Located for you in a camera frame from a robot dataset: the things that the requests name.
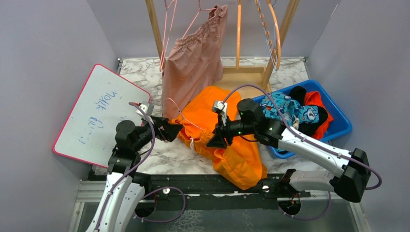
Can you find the blue shark print shorts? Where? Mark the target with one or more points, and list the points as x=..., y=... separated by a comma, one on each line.
x=272, y=109

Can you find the wooden clothes rack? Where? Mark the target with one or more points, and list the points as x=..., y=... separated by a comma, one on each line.
x=258, y=75

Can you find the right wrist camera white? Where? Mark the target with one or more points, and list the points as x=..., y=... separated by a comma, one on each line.
x=220, y=107

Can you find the black shorts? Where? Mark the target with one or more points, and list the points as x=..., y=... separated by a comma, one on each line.
x=304, y=118

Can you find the pink beige shorts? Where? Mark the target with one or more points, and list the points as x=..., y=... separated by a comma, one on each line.
x=194, y=63

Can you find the orange hanger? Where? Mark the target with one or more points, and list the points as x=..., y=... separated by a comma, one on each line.
x=264, y=22
x=238, y=35

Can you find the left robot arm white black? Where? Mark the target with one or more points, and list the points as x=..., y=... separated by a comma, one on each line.
x=125, y=186

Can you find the pink hanger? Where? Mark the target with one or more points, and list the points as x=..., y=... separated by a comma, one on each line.
x=200, y=9
x=180, y=112
x=168, y=25

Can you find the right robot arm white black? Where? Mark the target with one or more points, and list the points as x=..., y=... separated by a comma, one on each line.
x=346, y=172

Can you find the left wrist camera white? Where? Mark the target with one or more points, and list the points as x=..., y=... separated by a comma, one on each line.
x=146, y=107

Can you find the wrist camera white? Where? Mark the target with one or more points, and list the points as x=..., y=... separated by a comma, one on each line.
x=146, y=107
x=220, y=107

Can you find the light blue wire hanger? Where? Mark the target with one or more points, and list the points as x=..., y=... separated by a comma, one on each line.
x=274, y=44

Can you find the black mounting rail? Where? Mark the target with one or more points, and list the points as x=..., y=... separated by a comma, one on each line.
x=214, y=192

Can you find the whiteboard with pink frame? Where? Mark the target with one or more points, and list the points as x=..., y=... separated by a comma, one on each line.
x=88, y=134

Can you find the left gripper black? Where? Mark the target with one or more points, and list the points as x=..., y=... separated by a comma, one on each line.
x=170, y=131

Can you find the orange shorts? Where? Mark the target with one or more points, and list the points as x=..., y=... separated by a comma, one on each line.
x=239, y=163

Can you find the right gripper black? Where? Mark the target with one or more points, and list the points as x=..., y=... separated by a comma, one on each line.
x=217, y=139

